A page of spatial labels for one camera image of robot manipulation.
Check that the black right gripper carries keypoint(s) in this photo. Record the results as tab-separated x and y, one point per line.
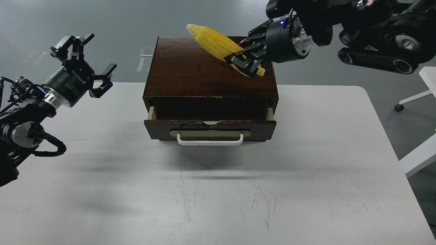
278	41

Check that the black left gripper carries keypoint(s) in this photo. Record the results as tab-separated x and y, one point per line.
72	82

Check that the yellow corn cob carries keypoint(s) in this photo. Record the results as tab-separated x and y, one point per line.
215	43

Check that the wooden drawer with white handle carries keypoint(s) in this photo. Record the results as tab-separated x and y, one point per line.
209	127

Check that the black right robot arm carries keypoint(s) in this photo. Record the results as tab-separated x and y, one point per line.
379	34

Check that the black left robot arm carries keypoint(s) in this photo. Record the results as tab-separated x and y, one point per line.
22	134

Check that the dark wooden drawer cabinet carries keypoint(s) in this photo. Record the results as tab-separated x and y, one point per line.
186	82

